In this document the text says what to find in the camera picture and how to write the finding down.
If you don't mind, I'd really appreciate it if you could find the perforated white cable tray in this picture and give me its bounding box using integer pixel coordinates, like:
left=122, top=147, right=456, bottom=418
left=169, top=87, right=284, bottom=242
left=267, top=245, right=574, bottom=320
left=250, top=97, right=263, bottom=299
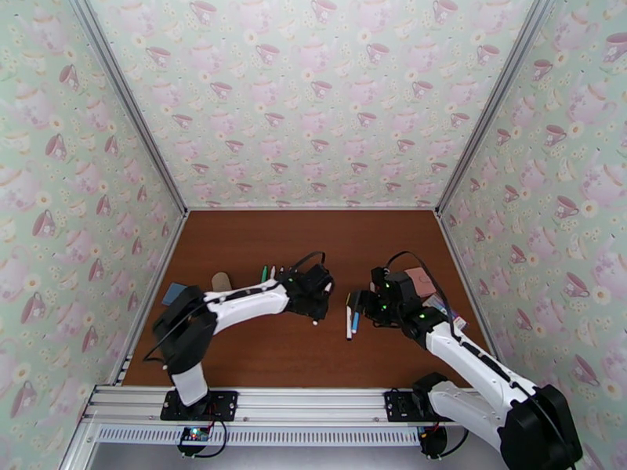
left=95, top=424, right=427, bottom=447

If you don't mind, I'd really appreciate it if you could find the black power cable loop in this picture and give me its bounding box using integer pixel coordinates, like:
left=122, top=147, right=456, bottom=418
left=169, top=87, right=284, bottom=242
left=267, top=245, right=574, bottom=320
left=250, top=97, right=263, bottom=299
left=438, top=423, right=470, bottom=459
left=193, top=418, right=231, bottom=460

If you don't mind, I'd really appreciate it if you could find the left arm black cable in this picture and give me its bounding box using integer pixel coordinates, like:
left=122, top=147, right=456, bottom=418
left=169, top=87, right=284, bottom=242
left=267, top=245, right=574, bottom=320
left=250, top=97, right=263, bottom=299
left=143, top=250, right=327, bottom=372

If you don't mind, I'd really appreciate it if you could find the thin aluminium rail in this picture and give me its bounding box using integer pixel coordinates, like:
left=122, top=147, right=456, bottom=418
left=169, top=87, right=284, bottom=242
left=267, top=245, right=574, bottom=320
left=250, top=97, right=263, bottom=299
left=187, top=204, right=440, bottom=213

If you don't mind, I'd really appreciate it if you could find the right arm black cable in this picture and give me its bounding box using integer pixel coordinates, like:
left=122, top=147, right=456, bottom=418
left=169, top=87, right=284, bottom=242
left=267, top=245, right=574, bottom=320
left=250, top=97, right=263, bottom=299
left=386, top=250, right=584, bottom=470

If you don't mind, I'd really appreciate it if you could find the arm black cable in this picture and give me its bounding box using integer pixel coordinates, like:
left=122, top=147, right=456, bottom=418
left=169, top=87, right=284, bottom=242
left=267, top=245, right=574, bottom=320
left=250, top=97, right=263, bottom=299
left=386, top=250, right=584, bottom=470
left=143, top=250, right=327, bottom=372

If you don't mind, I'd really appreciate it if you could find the blue wallet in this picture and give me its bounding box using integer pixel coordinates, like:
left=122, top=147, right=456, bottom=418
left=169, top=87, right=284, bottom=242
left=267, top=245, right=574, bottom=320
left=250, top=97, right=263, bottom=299
left=161, top=282, right=191, bottom=308

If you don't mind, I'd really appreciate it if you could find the aluminium frame post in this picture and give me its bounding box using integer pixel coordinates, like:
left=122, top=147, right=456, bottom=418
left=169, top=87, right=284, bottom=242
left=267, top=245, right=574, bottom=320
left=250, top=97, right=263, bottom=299
left=434, top=0, right=562, bottom=216
left=64, top=0, right=191, bottom=215

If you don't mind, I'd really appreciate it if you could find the clear highlighter pack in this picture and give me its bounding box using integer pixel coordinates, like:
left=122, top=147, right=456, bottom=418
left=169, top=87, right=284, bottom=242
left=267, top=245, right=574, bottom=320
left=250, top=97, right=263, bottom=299
left=425, top=293, right=470, bottom=333

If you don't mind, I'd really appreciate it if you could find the aluminium side rail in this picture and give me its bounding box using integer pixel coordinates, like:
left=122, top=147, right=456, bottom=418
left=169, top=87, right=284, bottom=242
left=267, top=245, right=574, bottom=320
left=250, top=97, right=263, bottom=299
left=434, top=211, right=562, bottom=470
left=58, top=211, right=191, bottom=470

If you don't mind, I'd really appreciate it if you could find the wide aluminium base rail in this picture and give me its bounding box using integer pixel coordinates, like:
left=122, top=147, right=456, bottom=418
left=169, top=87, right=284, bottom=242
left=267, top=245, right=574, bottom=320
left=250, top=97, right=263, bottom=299
left=80, top=385, right=545, bottom=425

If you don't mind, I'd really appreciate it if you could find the small controller circuit board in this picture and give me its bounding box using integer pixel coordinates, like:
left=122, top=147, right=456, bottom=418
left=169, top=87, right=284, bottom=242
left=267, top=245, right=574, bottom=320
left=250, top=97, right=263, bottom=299
left=419, top=424, right=448, bottom=459
left=177, top=425, right=212, bottom=457

